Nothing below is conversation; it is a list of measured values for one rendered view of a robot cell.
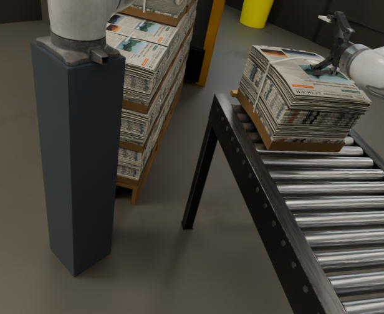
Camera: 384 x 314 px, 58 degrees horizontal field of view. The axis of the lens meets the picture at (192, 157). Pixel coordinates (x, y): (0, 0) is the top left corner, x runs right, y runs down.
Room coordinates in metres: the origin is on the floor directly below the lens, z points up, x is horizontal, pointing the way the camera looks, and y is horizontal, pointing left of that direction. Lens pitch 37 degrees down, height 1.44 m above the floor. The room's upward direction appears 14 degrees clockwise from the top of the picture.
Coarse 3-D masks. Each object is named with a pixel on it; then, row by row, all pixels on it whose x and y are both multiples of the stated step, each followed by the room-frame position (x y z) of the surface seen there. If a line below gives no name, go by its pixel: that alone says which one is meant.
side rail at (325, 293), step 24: (216, 96) 1.29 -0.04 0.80; (216, 120) 1.22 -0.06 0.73; (240, 144) 0.99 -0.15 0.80; (240, 168) 0.93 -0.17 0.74; (264, 168) 0.88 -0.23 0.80; (264, 192) 0.77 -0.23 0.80; (264, 216) 0.73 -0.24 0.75; (288, 216) 0.69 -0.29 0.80; (264, 240) 0.68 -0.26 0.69; (288, 240) 0.61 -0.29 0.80; (288, 264) 0.57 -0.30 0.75; (312, 264) 0.55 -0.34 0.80; (288, 288) 0.54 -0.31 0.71; (312, 288) 0.49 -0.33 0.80; (312, 312) 0.45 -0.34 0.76; (336, 312) 0.44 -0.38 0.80
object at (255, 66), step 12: (252, 48) 1.32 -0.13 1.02; (264, 48) 1.30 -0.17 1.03; (276, 48) 1.34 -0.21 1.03; (252, 60) 1.29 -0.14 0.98; (264, 60) 1.20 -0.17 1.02; (288, 60) 1.22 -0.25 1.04; (300, 60) 1.25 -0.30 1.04; (252, 72) 1.25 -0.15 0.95; (240, 84) 1.31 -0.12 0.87; (252, 84) 1.21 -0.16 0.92; (252, 96) 1.18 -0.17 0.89
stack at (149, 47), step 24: (120, 24) 1.76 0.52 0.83; (144, 24) 1.85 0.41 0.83; (168, 24) 1.95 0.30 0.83; (120, 48) 1.47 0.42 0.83; (144, 48) 1.53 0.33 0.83; (168, 48) 1.69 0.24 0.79; (144, 72) 1.34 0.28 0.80; (144, 96) 1.34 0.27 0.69; (144, 120) 1.35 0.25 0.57; (168, 120) 2.26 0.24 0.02; (144, 144) 1.38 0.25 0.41; (120, 168) 1.35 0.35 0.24
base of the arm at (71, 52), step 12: (48, 36) 0.97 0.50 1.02; (48, 48) 0.92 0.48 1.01; (60, 48) 0.90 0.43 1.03; (72, 48) 0.90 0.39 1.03; (84, 48) 0.91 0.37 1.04; (96, 48) 0.93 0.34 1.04; (108, 48) 0.99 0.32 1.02; (72, 60) 0.86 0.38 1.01; (84, 60) 0.90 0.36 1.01; (96, 60) 0.90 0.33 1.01; (108, 60) 0.91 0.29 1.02
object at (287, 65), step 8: (272, 64) 1.15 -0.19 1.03; (280, 64) 1.17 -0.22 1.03; (288, 64) 1.18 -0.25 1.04; (296, 64) 1.20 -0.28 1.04; (304, 64) 1.22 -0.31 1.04; (264, 72) 1.18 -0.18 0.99; (272, 72) 1.13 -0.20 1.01; (264, 80) 1.16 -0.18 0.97; (264, 88) 1.14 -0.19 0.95; (256, 96) 1.17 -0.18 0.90
